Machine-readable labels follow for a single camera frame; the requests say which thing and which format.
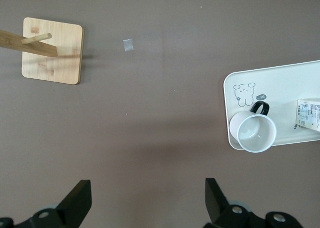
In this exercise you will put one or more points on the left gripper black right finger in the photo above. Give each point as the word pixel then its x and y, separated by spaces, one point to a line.
pixel 215 203

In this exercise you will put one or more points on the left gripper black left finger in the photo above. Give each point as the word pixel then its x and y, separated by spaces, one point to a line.
pixel 75 205

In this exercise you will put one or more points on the blue milk carton green cap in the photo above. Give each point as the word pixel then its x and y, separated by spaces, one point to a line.
pixel 310 112

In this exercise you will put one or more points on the wooden cup rack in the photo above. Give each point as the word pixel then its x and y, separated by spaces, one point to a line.
pixel 62 70

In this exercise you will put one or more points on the cream tray with rabbit print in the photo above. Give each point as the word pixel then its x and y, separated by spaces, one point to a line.
pixel 282 82

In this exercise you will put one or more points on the small clear tape piece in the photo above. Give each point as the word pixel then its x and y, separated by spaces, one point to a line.
pixel 128 45

